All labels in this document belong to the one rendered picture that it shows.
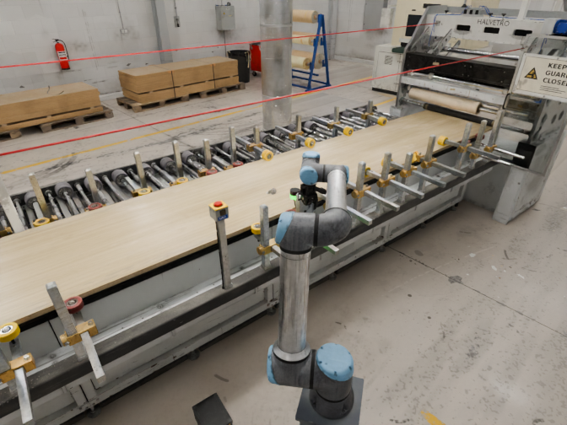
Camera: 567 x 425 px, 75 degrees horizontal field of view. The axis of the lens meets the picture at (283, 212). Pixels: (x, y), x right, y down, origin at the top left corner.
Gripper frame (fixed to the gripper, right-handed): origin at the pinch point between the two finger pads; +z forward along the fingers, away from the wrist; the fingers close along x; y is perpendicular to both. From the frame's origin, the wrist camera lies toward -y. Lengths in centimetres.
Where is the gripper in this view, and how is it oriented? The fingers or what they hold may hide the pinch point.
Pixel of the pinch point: (310, 212)
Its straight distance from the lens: 209.2
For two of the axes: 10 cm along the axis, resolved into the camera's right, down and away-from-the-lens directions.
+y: -7.9, 3.2, -5.2
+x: 6.1, 4.2, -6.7
